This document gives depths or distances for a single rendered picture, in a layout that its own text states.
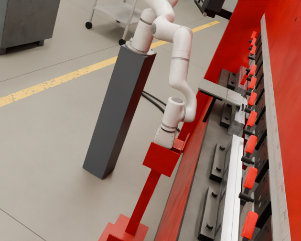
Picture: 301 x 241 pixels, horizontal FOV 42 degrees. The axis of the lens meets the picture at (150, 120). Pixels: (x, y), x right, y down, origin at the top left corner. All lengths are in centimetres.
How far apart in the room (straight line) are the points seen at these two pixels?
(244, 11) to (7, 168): 205
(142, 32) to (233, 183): 118
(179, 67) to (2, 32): 255
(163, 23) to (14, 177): 143
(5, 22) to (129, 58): 189
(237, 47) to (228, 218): 195
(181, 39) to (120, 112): 86
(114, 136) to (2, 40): 189
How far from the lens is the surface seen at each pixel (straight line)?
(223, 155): 195
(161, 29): 207
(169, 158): 201
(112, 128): 271
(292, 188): 89
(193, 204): 161
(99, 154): 285
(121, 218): 253
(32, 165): 290
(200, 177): 177
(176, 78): 192
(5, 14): 410
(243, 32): 318
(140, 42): 248
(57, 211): 261
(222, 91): 242
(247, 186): 111
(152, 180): 218
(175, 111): 189
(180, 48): 194
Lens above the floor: 182
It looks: 28 degrees down
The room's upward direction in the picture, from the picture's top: 22 degrees clockwise
